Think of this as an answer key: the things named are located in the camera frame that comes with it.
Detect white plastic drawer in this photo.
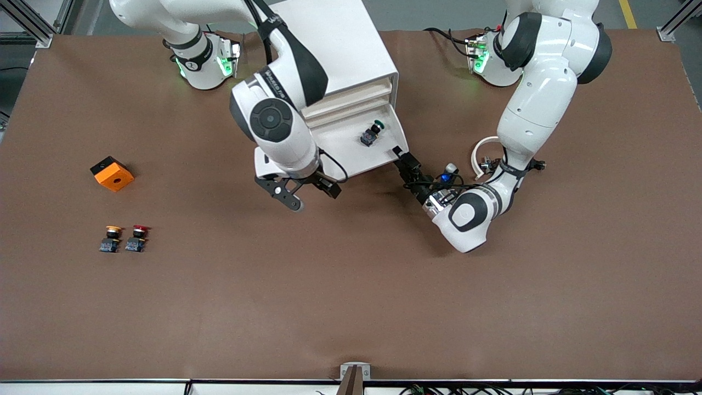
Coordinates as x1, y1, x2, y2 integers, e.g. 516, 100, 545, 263
303, 92, 392, 119
304, 103, 410, 179
324, 78, 393, 106

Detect grey metal bracket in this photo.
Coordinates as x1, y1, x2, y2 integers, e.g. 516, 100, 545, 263
340, 362, 371, 381

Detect brown table mat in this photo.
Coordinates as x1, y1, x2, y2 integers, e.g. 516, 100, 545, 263
0, 30, 702, 382

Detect white curved ring piece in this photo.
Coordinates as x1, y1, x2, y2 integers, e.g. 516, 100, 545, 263
471, 136, 501, 180

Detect green push button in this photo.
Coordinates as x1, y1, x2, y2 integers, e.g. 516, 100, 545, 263
360, 119, 386, 148

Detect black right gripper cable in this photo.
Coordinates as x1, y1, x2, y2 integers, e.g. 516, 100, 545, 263
244, 0, 349, 185

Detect yellow push button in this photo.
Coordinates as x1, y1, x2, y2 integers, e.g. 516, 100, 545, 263
99, 225, 122, 253

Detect red push button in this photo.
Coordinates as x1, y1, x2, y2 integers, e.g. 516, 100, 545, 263
124, 224, 151, 253

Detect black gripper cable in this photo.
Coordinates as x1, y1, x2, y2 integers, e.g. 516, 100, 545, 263
244, 0, 349, 185
405, 174, 484, 194

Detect white drawer cabinet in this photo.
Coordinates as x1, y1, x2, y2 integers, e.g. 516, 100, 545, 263
267, 0, 399, 119

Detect white table edge rail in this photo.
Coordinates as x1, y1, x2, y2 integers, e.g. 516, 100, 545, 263
0, 377, 702, 395

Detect aluminium frame profile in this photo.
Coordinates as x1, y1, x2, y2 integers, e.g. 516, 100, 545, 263
657, 0, 702, 43
0, 0, 55, 49

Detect orange box with hole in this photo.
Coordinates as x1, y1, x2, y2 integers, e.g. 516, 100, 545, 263
90, 156, 135, 193

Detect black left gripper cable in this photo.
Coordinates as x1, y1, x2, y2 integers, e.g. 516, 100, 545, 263
405, 174, 484, 194

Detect black arm base cable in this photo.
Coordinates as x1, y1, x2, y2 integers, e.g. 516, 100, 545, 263
425, 27, 478, 58

